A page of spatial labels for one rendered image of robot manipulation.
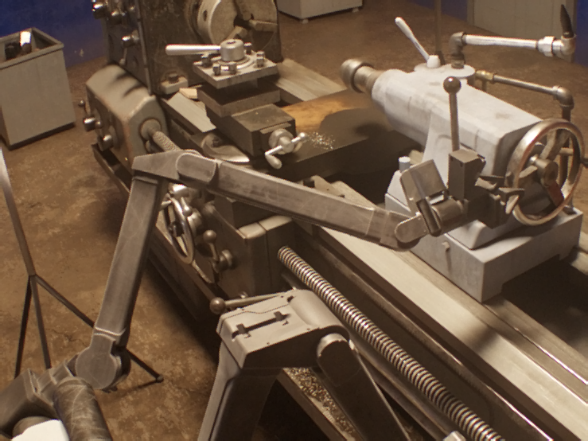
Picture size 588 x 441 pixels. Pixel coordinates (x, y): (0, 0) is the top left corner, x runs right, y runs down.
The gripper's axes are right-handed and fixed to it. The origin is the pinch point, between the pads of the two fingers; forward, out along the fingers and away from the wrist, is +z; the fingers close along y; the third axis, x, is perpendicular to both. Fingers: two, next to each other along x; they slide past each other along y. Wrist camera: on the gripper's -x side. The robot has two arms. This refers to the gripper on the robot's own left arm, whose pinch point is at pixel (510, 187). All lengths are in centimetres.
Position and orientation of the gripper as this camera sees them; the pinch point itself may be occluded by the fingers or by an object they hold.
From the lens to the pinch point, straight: 141.9
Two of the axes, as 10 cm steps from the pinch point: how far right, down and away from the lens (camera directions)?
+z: 8.7, -3.2, 3.8
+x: 0.9, 8.5, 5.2
